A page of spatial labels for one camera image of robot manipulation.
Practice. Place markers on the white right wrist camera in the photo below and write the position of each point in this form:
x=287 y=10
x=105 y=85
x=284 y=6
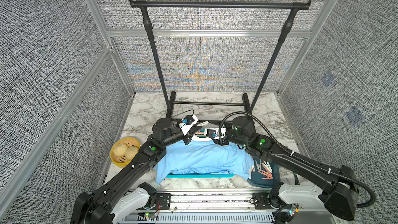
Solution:
x=216 y=134

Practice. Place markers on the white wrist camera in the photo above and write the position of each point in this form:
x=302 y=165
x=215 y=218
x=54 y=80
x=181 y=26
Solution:
x=187 y=123
x=216 y=134

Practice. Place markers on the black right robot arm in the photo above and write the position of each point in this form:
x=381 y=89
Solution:
x=340 y=189

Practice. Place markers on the black clothes rack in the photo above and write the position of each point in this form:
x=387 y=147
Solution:
x=248 y=106

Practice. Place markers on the dark teal clothespin tray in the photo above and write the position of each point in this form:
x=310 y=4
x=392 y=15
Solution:
x=267 y=183

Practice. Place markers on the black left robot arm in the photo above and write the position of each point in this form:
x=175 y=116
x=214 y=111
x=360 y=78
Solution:
x=111 y=203

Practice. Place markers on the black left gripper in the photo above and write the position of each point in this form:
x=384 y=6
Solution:
x=189 y=134

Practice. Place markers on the yellow bamboo steamer basket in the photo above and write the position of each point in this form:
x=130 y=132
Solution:
x=124 y=151

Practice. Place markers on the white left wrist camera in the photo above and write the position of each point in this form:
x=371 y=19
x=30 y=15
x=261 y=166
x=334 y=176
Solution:
x=187 y=123

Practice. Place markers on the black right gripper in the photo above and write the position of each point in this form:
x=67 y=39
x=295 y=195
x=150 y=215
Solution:
x=225 y=143

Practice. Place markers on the pile of pastel clothespins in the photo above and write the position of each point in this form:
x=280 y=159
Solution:
x=261 y=170

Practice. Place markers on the teal plastic basket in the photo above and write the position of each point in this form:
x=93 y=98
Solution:
x=199 y=175

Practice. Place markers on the light blue t-shirt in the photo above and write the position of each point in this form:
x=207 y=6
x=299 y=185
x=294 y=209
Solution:
x=240 y=165

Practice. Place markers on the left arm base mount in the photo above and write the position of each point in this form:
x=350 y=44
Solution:
x=160 y=201

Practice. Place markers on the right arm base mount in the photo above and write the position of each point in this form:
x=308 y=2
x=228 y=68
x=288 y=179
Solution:
x=260 y=201

